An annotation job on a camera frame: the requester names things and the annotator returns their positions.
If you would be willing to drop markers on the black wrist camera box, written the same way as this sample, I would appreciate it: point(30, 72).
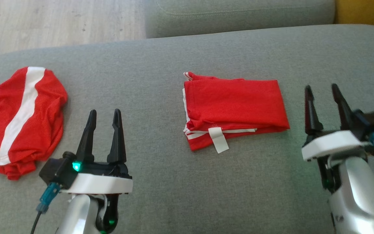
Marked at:
point(57, 170)
point(372, 123)

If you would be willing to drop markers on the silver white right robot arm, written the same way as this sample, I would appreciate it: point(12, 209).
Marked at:
point(359, 195)

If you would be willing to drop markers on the grey stitched sofa seat cushion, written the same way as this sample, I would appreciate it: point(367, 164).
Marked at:
point(239, 16)

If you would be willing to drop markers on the red shorts with white stripe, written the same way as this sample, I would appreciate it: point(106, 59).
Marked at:
point(44, 123)

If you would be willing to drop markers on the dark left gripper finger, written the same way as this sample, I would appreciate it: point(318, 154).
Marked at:
point(117, 139)
point(87, 139)

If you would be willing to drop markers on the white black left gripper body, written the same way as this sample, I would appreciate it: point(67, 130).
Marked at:
point(102, 183)

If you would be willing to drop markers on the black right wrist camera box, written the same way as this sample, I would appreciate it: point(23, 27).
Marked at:
point(372, 123)

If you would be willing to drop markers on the red Bulls 23 jersey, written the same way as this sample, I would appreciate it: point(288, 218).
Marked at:
point(235, 104)

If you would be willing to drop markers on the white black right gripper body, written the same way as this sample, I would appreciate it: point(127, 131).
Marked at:
point(333, 144)

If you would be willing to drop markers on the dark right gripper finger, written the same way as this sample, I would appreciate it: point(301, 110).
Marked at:
point(312, 113)
point(342, 107)

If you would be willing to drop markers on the large grey sofa seat cushion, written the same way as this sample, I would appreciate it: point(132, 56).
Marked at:
point(174, 188)

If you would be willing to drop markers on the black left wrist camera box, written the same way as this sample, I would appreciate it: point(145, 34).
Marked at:
point(57, 170)

